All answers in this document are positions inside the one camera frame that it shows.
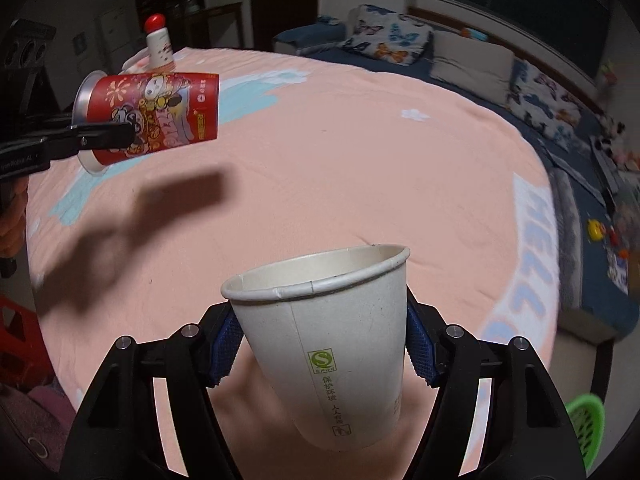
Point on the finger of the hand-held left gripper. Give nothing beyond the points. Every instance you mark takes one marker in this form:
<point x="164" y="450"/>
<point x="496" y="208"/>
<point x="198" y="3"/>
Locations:
<point x="100" y="137"/>

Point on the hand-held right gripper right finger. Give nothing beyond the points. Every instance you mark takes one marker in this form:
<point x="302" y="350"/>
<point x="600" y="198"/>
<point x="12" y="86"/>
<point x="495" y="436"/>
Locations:
<point x="420" y="350"/>

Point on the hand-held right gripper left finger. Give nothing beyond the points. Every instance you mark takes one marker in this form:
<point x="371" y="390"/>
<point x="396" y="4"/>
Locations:
<point x="225" y="350"/>

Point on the red printed can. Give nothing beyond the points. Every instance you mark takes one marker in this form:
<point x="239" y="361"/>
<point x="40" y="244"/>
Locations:
<point x="165" y="105"/>

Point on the white paper cup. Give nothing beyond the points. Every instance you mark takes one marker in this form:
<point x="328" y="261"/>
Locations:
<point x="350" y="320"/>

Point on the green plastic basket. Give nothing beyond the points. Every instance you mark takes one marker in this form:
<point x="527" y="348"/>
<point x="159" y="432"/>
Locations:
<point x="587" y="425"/>

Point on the white bottle with red cap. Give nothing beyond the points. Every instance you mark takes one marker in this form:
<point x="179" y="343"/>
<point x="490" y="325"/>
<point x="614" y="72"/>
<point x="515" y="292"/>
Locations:
<point x="160" y="50"/>

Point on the dark cabinet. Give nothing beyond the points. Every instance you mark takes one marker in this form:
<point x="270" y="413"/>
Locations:
<point x="167" y="5"/>

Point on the blue sofa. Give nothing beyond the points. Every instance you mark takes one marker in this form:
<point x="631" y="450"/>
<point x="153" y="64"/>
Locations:
<point x="597" y="305"/>

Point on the grey ribbed cushion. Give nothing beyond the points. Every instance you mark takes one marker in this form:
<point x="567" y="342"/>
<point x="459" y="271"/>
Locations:
<point x="567" y="240"/>

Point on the red plastic stool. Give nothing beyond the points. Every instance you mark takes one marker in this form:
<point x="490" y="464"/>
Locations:
<point x="20" y="340"/>

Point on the pink printed blanket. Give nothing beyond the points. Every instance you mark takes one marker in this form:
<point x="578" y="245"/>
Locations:
<point x="350" y="160"/>

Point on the yellow toy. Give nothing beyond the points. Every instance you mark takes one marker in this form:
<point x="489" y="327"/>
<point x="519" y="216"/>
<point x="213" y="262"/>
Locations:
<point x="595" y="230"/>

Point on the pile of small toys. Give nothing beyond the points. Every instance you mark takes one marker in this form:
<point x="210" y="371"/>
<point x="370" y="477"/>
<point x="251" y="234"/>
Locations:
<point x="622" y="250"/>

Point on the blue butterfly print pillow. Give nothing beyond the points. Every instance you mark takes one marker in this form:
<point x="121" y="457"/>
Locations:
<point x="545" y="100"/>

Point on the pile of plush toys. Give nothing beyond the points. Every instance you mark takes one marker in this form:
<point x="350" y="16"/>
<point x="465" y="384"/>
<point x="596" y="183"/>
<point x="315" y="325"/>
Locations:
<point x="617" y="142"/>

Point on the beige pillow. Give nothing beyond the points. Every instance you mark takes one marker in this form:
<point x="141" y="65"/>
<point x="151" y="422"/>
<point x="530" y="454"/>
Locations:
<point x="472" y="62"/>

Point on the orange butterfly print pillow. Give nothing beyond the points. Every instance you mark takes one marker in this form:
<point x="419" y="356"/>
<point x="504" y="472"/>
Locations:
<point x="385" y="35"/>

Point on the flower toy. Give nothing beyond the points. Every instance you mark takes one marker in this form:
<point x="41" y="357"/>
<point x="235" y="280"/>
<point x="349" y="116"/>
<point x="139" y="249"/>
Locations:
<point x="607" y="80"/>

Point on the window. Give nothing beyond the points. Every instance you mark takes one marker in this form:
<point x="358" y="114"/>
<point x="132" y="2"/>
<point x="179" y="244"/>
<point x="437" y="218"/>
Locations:
<point x="525" y="0"/>

